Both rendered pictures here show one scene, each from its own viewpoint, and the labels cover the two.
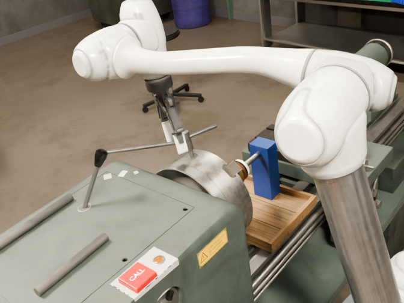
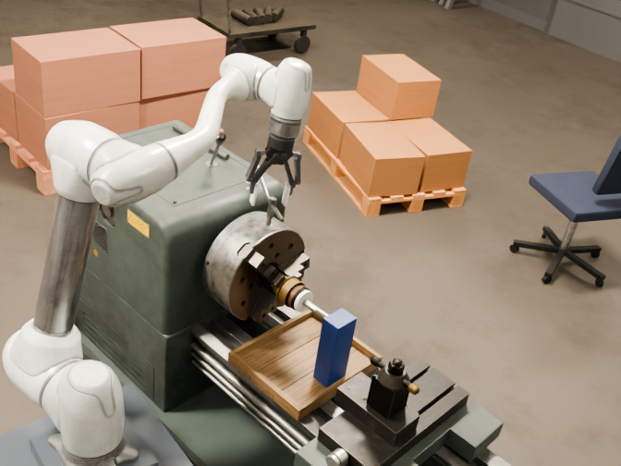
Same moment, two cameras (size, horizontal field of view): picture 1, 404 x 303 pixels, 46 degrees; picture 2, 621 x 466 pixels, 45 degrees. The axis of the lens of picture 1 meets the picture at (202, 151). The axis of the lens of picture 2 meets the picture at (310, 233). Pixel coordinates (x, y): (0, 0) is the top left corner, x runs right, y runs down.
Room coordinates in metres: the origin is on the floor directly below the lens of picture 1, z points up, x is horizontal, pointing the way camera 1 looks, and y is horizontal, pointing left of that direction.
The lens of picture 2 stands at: (1.23, -1.84, 2.40)
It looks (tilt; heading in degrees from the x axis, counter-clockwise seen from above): 32 degrees down; 85
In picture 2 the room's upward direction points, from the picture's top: 9 degrees clockwise
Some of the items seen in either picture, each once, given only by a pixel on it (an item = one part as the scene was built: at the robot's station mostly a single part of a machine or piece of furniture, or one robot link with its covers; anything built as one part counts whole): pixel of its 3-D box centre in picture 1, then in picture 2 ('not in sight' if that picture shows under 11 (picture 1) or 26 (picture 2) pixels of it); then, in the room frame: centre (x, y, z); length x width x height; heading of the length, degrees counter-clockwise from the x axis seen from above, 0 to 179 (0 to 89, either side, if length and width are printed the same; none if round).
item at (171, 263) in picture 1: (146, 280); not in sight; (0.78, 0.16, 1.23); 0.13 x 0.08 x 0.06; 135
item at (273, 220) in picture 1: (252, 207); (306, 359); (1.41, -0.15, 0.89); 0.36 x 0.30 x 0.04; 45
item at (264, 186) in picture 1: (264, 168); (334, 348); (1.48, -0.22, 1.00); 0.08 x 0.06 x 0.23; 45
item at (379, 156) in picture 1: (315, 155); (402, 443); (1.67, -0.46, 0.90); 0.53 x 0.30 x 0.06; 45
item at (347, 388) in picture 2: not in sight; (376, 408); (1.58, -0.44, 1.00); 0.20 x 0.10 x 0.05; 135
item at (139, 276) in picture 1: (137, 278); not in sight; (0.76, 0.18, 1.26); 0.06 x 0.06 x 0.02; 45
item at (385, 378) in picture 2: not in sight; (394, 374); (1.60, -0.46, 1.14); 0.08 x 0.08 x 0.03
